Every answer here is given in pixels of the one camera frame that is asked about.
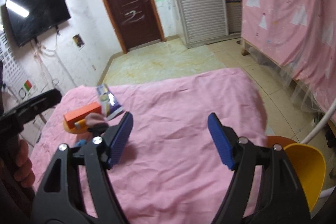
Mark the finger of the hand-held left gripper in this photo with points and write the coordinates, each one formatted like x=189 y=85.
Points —
x=34 y=106

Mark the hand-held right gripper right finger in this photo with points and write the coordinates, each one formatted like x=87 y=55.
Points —
x=220 y=140

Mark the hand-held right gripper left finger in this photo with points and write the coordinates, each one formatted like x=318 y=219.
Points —
x=122 y=137

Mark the yellow plastic bin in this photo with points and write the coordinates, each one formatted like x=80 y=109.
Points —
x=307 y=174

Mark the person's left hand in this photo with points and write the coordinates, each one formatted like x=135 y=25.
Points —
x=23 y=163

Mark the white purple snack packet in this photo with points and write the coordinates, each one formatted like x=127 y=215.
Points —
x=110 y=103

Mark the small blue item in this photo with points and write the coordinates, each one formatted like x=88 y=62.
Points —
x=80 y=143

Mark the orange cardboard box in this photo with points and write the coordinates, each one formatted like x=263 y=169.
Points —
x=84 y=111

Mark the orange round dish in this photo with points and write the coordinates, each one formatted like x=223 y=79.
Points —
x=76 y=130

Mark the pink bed sheet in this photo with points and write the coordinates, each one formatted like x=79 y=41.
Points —
x=170 y=108

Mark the white mosquito net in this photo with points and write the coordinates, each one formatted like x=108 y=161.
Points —
x=294 y=92

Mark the black shoes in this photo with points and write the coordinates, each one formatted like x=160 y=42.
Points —
x=331 y=136

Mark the dark brown door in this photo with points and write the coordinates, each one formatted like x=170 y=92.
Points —
x=128 y=3

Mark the white louvered wardrobe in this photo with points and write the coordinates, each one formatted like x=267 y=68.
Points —
x=199 y=3

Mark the pink tree-print curtain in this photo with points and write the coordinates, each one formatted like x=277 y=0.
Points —
x=288 y=16

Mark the wall eye chart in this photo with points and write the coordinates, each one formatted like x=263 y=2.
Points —
x=10 y=69

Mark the broken wall socket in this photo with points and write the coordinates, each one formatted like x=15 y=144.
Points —
x=78 y=41

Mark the black wall television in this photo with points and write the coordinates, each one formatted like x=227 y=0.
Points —
x=36 y=14

